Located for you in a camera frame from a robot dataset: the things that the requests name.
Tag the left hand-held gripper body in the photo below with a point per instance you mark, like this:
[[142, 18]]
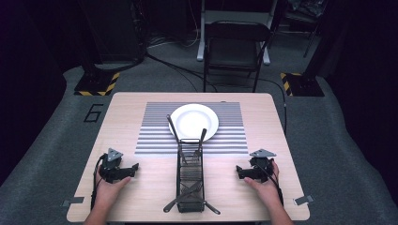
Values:
[[111, 170]]

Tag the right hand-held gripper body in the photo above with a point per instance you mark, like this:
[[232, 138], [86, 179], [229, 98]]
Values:
[[259, 170]]

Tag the person's left hand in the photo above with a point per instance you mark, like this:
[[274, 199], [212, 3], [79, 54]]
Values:
[[108, 192]]

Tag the person's right hand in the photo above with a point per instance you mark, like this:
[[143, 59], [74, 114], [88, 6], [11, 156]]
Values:
[[269, 190]]

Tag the grey striped placemat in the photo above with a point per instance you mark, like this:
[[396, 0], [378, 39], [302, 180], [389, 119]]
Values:
[[231, 137]]

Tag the grey tape strip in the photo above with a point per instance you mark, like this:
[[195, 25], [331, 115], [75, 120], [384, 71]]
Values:
[[304, 200], [73, 201]]

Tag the white round plate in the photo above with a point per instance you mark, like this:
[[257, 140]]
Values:
[[194, 120]]

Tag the hazard-striped stand base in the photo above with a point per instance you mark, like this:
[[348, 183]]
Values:
[[302, 85], [97, 84]]

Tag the black curtain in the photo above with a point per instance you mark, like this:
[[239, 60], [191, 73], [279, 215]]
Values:
[[28, 93], [366, 93]]

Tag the black folding chair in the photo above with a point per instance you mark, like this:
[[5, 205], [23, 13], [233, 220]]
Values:
[[233, 47]]

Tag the dark equipment cabinet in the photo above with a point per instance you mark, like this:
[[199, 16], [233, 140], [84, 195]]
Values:
[[112, 31]]

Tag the dark metal stand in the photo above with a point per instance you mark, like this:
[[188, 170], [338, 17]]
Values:
[[309, 18]]

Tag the white metal stand frame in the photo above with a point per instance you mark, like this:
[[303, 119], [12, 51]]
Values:
[[219, 15]]

